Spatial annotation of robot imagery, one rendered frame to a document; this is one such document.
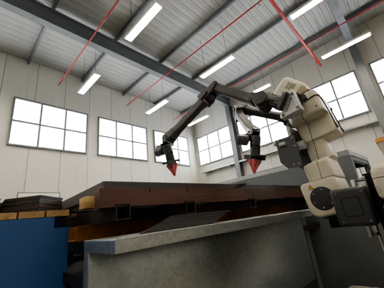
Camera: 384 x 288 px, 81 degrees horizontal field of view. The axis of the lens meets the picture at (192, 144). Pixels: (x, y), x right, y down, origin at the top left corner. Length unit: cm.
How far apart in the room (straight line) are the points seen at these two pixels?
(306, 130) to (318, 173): 23
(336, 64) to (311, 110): 1037
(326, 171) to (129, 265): 90
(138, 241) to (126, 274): 19
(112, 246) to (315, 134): 103
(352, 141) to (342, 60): 338
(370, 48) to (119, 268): 1133
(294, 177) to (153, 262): 151
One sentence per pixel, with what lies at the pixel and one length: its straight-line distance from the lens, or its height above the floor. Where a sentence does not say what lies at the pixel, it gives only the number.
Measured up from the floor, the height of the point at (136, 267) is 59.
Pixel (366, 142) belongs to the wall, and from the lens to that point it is 1043.
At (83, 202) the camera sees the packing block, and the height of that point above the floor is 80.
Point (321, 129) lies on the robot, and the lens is 126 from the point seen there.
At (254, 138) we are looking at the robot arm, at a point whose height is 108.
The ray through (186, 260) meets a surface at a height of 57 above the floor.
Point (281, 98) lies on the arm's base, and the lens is 115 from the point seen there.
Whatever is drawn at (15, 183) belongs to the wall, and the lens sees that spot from 934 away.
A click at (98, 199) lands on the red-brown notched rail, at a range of 77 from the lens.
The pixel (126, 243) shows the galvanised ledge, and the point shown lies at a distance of 57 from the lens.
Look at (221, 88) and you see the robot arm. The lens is 142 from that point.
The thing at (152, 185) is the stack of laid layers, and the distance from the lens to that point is 91.
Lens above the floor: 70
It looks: 18 degrees up
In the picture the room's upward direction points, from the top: 7 degrees counter-clockwise
